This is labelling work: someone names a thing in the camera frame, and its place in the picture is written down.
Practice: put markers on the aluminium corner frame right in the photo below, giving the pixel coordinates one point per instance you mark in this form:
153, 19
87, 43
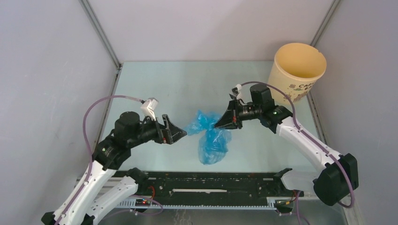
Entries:
326, 20

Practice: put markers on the aluminium corner frame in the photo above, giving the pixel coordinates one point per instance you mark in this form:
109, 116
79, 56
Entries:
88, 9
326, 20

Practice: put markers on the blue plastic trash bag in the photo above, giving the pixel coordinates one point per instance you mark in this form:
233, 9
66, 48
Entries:
213, 145

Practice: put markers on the small lit circuit board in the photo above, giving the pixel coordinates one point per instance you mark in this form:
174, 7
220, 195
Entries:
142, 202

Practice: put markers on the aluminium corner frame left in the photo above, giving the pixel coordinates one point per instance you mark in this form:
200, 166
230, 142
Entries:
88, 9

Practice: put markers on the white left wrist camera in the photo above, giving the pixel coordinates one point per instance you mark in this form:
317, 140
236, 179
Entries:
148, 108

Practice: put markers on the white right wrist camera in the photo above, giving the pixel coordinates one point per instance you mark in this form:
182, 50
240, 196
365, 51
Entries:
236, 92

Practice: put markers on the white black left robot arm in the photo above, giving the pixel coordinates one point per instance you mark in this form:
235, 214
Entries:
83, 206

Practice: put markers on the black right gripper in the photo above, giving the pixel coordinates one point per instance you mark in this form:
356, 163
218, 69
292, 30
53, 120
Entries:
229, 119

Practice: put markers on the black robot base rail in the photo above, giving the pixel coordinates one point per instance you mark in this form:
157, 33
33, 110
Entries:
219, 188

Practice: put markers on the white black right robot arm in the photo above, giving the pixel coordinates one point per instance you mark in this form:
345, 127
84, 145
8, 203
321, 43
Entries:
336, 175

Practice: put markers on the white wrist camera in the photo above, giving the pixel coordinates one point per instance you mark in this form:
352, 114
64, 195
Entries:
236, 92
148, 108

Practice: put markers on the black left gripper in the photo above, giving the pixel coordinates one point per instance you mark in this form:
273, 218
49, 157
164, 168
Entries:
175, 133

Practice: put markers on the yellow printed trash bin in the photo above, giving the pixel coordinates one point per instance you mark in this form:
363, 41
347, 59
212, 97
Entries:
295, 70

